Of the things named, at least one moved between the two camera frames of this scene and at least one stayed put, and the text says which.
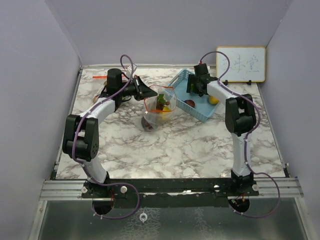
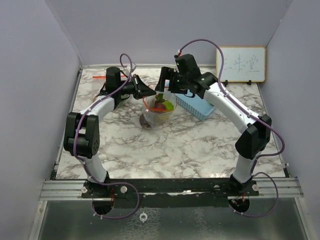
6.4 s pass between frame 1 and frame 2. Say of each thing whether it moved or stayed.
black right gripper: moved
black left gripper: stayed
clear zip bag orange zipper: stayed
